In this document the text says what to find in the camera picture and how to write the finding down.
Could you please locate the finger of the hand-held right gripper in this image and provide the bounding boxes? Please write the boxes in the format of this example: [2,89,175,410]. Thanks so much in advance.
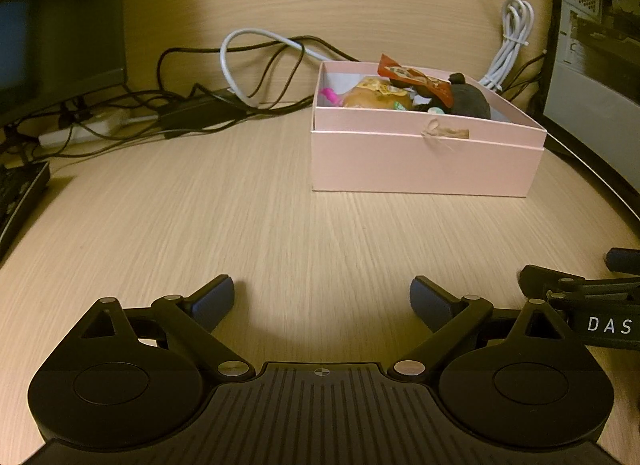
[517,265,640,306]
[603,247,640,273]

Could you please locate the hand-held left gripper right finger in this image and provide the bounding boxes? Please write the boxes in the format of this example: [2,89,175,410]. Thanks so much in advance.
[394,275,576,378]

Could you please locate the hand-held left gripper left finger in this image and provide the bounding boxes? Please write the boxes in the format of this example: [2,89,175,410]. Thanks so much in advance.
[65,274,251,378]

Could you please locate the pink cardboard box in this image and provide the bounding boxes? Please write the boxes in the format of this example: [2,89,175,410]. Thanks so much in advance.
[310,60,548,197]

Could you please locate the bread with yellow labels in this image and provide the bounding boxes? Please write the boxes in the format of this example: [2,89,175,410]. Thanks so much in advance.
[342,76,416,110]

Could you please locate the computer case with glass panel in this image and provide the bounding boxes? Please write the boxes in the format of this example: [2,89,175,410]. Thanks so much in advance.
[532,0,640,216]

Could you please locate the black power adapter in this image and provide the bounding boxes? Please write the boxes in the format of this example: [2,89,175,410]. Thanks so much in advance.
[157,90,251,138]

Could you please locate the black plush toy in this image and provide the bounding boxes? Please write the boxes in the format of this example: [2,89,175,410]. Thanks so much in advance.
[412,72,493,120]

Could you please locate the red snack packet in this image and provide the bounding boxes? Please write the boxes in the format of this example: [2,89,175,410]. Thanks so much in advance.
[377,54,453,107]

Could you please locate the white power strip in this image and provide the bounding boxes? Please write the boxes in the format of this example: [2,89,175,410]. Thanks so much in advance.
[39,108,131,148]

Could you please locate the black keyboard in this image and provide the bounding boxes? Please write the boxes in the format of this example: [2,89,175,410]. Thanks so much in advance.
[0,161,52,256]

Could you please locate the dark monitor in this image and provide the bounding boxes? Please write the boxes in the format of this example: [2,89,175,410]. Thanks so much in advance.
[0,0,126,121]

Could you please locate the white looped cable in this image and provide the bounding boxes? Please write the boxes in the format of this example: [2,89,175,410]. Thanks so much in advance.
[220,28,341,108]

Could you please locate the white coiled cable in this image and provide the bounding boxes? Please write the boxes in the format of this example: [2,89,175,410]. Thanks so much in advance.
[477,0,536,91]

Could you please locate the black power cable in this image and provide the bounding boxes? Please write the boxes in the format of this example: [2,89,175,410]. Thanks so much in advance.
[0,35,371,171]

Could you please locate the thin brown cable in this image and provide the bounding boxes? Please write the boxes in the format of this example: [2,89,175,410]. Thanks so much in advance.
[247,38,307,98]

